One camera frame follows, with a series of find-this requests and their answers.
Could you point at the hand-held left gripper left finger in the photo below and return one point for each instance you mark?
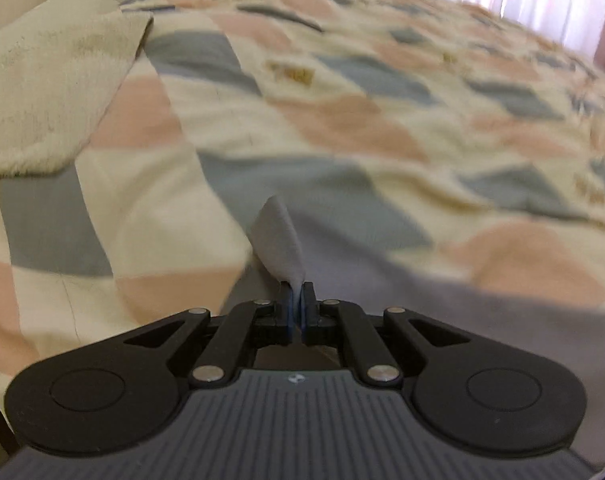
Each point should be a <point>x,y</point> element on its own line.
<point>286,307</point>

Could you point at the grey garment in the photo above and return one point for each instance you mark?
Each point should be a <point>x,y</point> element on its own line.
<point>482,310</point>

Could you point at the checkered bear print quilt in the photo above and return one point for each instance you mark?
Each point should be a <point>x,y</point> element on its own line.
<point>332,125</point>

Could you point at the pink curtain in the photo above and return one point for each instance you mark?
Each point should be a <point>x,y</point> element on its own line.
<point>532,5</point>

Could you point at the white fluffy towel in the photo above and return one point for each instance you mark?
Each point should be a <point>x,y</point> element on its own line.
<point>47,85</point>

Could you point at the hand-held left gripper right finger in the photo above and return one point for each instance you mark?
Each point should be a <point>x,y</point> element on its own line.
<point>307,307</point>

